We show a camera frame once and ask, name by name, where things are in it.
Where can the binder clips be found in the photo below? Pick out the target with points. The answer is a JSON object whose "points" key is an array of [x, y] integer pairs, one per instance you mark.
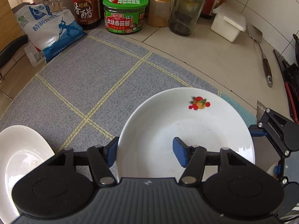
{"points": [[54, 5]]}

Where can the yellow lidded spice jar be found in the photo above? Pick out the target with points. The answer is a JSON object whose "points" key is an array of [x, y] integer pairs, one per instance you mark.
{"points": [[159, 13]]}

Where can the clear glass bottle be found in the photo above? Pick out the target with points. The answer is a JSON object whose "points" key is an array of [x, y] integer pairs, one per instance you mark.
{"points": [[184, 16]]}

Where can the plain white plate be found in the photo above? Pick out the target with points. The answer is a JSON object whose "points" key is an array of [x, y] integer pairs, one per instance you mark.
{"points": [[22, 150]]}

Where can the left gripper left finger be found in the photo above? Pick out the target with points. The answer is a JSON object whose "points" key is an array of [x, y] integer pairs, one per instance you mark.
{"points": [[65, 183]]}

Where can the green lidded sauce jar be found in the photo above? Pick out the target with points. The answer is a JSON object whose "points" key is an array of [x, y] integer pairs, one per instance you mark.
{"points": [[124, 16]]}

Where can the white blue salt bag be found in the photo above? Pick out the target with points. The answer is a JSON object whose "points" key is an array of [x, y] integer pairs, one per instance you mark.
{"points": [[50, 32]]}

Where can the grey checked table mat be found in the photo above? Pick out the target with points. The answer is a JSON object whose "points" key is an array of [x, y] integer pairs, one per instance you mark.
{"points": [[85, 96]]}

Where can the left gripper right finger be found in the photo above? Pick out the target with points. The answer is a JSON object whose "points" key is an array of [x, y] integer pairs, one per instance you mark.
{"points": [[230, 184]]}

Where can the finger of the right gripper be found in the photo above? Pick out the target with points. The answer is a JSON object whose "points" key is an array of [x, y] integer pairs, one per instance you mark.
{"points": [[287, 174], [280, 131]]}

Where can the white plate with fruit print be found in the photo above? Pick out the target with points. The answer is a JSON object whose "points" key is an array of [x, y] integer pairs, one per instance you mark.
{"points": [[197, 117]]}

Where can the white plastic container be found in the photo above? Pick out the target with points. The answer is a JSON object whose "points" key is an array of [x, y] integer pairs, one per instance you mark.
{"points": [[228, 22]]}

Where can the dark vinegar bottle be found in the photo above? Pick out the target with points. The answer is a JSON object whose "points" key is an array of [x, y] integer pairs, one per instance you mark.
{"points": [[87, 13]]}

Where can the metal spatula wooden handle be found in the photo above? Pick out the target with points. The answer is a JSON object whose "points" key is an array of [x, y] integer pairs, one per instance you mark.
{"points": [[257, 36]]}

